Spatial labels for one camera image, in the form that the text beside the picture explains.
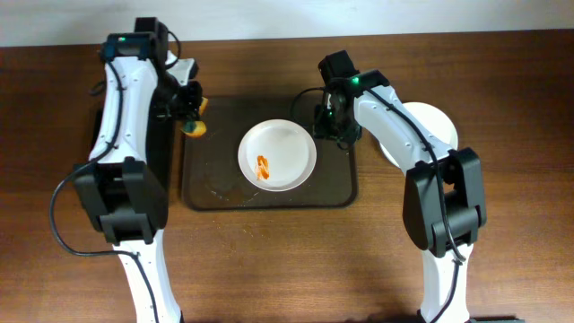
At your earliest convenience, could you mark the dark brown serving tray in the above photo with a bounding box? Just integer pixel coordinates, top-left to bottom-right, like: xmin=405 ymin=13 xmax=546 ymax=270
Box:
xmin=181 ymin=96 xmax=358 ymax=211

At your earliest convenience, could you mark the white plate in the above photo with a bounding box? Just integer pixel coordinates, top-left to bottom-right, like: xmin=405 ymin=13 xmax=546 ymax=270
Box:
xmin=404 ymin=102 xmax=459 ymax=150
xmin=238 ymin=119 xmax=317 ymax=192

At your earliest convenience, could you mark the green and yellow sponge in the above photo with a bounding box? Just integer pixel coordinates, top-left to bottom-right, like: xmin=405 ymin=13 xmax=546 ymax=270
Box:
xmin=181 ymin=97 xmax=208 ymax=138

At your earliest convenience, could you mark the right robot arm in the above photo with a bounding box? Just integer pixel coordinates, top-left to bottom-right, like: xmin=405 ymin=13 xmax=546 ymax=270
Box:
xmin=313 ymin=50 xmax=487 ymax=322

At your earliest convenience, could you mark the black rectangular plastic bin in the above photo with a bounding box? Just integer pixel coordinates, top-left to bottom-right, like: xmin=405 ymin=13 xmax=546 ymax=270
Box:
xmin=89 ymin=107 xmax=176 ymax=198

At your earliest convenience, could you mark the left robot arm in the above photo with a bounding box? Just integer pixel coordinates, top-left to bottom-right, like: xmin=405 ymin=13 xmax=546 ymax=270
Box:
xmin=69 ymin=17 xmax=208 ymax=322

